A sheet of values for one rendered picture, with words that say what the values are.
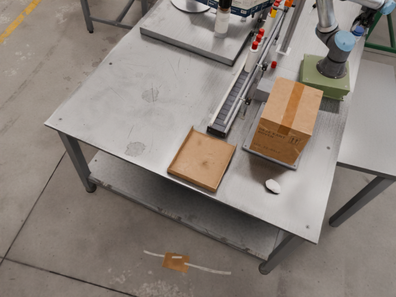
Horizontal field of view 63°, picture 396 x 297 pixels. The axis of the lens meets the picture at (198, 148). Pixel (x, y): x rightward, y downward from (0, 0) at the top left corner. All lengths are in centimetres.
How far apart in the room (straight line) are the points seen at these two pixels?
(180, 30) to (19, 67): 181
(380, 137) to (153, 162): 129
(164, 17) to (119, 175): 114
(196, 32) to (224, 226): 130
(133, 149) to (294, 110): 83
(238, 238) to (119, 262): 80
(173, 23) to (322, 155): 130
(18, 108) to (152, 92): 156
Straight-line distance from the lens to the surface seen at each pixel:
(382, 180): 208
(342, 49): 209
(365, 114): 218
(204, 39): 224
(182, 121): 181
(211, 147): 172
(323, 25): 212
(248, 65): 202
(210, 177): 162
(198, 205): 222
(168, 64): 211
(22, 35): 392
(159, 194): 225
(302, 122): 156
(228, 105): 185
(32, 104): 320
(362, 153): 199
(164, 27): 231
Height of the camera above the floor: 226
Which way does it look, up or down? 57 degrees down
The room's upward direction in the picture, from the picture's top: 8 degrees clockwise
